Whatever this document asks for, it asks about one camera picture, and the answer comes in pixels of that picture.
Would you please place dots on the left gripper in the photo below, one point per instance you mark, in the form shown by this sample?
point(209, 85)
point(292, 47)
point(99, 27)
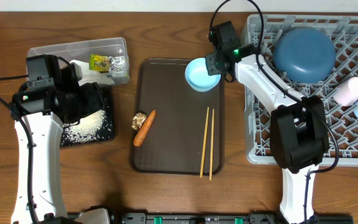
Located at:
point(96, 101)

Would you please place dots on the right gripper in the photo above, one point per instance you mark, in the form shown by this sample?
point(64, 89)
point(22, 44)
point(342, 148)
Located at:
point(212, 63)

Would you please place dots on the white tissue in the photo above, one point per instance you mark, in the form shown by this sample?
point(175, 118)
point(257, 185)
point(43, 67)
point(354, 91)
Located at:
point(91, 76)

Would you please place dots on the light blue bowl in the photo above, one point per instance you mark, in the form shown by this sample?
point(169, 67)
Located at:
point(196, 75)

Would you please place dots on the yellow green snack wrapper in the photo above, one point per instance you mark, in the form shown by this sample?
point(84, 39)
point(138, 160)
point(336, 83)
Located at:
point(106, 64)

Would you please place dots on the brown food scrap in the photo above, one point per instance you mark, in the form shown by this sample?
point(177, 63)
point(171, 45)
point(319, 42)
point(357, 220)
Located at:
point(138, 120)

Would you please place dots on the orange carrot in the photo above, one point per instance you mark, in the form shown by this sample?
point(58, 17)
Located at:
point(139, 138)

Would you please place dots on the pink cup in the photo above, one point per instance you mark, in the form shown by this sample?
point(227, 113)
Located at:
point(347, 92)

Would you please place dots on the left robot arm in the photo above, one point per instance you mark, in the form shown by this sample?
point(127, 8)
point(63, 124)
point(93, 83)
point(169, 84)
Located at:
point(50, 98)

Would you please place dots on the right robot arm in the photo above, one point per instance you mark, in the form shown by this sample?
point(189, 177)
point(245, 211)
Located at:
point(299, 134)

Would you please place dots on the grey dishwasher rack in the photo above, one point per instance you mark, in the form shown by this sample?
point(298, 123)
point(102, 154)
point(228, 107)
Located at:
point(343, 31)

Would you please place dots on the black plastic bin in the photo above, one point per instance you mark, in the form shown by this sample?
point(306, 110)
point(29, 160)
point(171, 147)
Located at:
point(104, 130)

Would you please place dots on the spilled white rice pile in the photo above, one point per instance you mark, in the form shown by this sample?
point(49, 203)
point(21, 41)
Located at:
point(87, 129)

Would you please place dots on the clear plastic bin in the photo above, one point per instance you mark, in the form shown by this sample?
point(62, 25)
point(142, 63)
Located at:
point(82, 50)

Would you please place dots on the brown serving tray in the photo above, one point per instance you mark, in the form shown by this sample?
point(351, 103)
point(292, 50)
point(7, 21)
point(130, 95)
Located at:
point(173, 145)

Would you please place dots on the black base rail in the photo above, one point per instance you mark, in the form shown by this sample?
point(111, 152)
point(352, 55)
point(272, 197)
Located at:
point(197, 219)

